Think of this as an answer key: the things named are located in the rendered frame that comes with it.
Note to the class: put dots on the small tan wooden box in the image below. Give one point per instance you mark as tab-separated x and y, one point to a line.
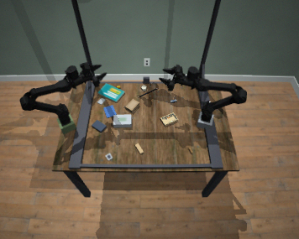
132	105

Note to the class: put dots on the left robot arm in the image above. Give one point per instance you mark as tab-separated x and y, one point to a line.
194	80

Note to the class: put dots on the teal book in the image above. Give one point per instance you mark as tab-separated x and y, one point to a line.
110	92

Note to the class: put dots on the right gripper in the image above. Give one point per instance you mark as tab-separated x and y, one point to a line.
93	78

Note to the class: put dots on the light tan rectangular block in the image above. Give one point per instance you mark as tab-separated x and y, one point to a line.
139	148

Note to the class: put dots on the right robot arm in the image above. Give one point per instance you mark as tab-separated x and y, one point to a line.
29	103

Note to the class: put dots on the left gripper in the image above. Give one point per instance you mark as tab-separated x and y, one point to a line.
170	83

